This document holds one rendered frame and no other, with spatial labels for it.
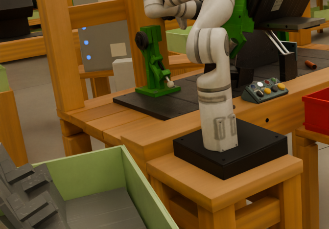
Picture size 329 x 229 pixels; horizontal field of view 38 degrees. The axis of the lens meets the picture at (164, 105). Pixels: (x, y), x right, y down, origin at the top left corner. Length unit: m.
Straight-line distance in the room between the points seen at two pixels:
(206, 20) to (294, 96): 0.60
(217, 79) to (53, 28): 0.84
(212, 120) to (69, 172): 0.40
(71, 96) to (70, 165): 0.72
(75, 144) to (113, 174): 0.72
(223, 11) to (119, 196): 0.59
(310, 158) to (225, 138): 0.51
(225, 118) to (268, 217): 0.30
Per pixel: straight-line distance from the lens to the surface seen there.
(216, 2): 1.37
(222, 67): 1.23
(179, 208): 1.37
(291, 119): 1.81
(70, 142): 1.98
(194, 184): 1.25
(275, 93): 1.74
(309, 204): 1.82
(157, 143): 1.43
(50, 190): 1.17
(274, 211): 1.38
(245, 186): 1.24
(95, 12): 2.05
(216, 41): 1.21
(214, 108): 1.27
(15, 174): 1.08
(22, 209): 0.92
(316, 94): 1.73
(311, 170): 1.76
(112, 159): 1.26
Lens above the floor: 1.41
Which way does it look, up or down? 17 degrees down
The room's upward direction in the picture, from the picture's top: 7 degrees counter-clockwise
